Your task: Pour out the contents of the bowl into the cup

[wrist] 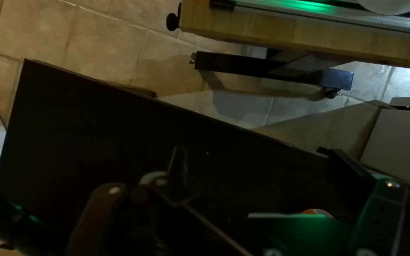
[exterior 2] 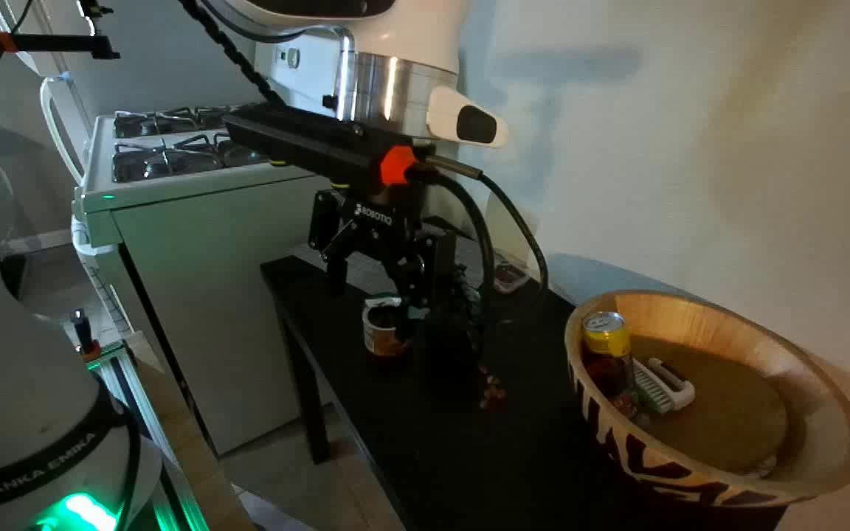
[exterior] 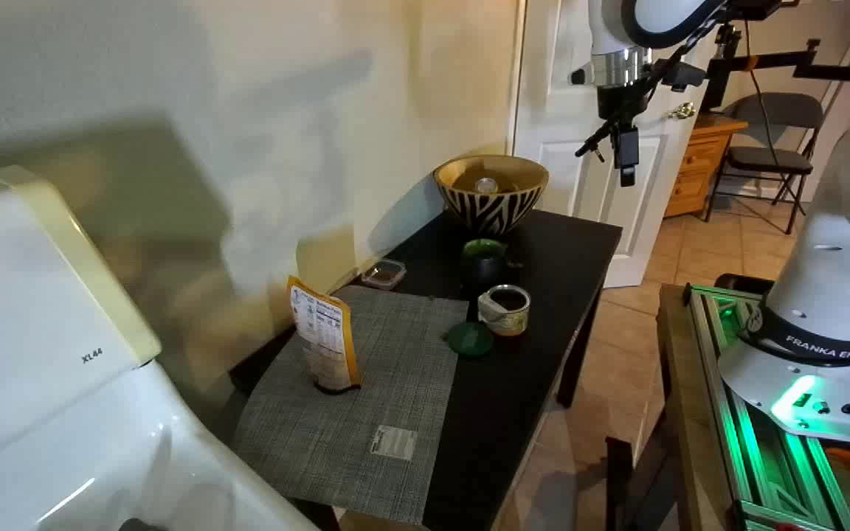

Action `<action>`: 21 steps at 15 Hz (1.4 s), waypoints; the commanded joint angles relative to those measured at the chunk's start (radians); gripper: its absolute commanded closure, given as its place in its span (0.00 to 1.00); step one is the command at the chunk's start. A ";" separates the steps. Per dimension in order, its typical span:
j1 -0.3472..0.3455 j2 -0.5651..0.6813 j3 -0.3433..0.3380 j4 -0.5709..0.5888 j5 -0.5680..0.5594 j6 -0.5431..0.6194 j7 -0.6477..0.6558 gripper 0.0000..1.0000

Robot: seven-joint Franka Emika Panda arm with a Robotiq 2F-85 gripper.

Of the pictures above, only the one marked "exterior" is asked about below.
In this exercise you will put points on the grey woven placemat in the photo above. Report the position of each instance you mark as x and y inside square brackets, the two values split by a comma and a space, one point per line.
[369, 450]

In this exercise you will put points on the white orange ceramic cup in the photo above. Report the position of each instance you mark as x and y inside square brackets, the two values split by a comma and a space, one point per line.
[506, 307]

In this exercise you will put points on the orange snack pouch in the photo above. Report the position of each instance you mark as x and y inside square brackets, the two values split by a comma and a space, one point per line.
[327, 331]

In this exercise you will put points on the small clear glass bowl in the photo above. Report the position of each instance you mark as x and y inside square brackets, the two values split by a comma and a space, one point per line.
[385, 275]

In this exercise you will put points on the black camera tripod arm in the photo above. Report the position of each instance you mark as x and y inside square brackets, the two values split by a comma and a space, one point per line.
[735, 52]

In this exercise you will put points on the black folding chair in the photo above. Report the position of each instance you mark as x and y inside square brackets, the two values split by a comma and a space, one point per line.
[767, 117]

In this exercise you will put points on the wooden drawer cabinet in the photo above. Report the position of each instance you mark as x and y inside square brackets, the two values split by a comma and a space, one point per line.
[699, 164]

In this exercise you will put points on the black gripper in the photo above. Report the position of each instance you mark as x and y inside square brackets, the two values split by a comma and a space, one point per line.
[617, 111]

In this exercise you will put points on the green round lid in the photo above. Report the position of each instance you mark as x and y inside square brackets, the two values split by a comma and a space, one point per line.
[469, 340]

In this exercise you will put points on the dark green mug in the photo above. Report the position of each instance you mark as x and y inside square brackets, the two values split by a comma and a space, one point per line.
[488, 263]

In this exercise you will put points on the black side table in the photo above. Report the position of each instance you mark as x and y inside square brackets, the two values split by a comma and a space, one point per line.
[497, 399]

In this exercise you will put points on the zebra pattern wooden bowl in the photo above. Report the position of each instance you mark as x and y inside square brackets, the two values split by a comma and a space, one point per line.
[488, 194]

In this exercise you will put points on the white panel door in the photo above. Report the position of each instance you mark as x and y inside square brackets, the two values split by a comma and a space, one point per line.
[572, 49]

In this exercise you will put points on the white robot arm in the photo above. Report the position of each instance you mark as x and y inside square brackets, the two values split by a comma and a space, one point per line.
[791, 357]

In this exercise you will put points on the wooden robot mounting table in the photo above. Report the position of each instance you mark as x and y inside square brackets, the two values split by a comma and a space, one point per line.
[714, 462]

